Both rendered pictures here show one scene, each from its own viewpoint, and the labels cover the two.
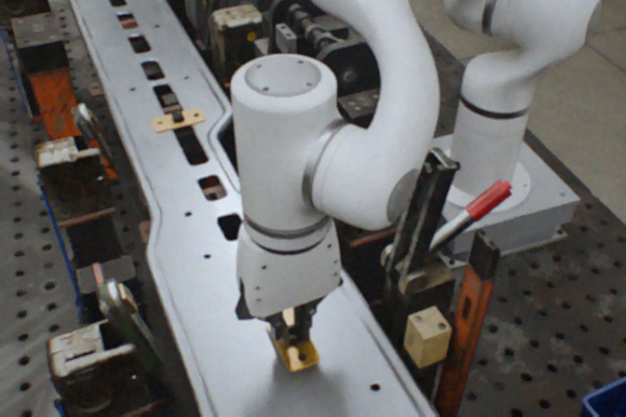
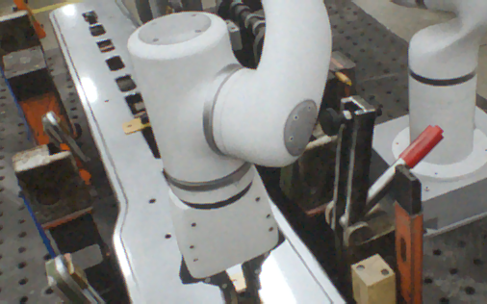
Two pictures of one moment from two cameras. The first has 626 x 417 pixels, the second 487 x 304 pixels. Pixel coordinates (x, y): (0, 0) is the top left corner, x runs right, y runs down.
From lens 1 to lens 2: 0.12 m
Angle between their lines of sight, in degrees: 7
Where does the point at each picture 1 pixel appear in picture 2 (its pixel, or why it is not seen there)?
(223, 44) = not seen: hidden behind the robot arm
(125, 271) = (92, 258)
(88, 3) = (71, 36)
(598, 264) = not seen: outside the picture
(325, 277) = (261, 233)
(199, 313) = (159, 288)
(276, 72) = (168, 25)
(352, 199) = (248, 135)
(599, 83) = not seen: outside the picture
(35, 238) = (38, 250)
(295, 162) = (193, 108)
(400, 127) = (284, 58)
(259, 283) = (192, 241)
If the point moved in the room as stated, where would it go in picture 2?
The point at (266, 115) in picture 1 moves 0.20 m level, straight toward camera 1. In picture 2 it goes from (157, 63) to (124, 245)
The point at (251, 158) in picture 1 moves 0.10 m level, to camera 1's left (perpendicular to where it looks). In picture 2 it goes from (155, 112) to (38, 124)
